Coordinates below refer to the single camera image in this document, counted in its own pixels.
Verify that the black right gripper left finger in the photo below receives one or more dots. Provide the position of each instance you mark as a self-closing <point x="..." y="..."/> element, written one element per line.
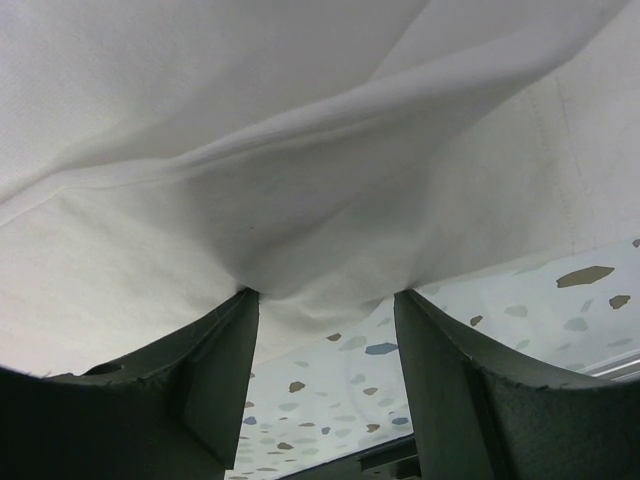
<point x="170" y="410"/>

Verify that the white Coca-Cola t-shirt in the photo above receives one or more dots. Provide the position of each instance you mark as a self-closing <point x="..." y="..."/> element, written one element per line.
<point x="159" y="156"/>

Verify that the aluminium right side rail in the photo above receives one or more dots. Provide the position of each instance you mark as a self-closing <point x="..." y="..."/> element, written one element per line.
<point x="623" y="369"/>

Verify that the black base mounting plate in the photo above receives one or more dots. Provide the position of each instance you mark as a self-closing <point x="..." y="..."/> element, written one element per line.
<point x="396" y="459"/>

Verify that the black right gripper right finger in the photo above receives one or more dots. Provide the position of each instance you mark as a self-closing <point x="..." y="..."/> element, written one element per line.
<point x="481" y="410"/>

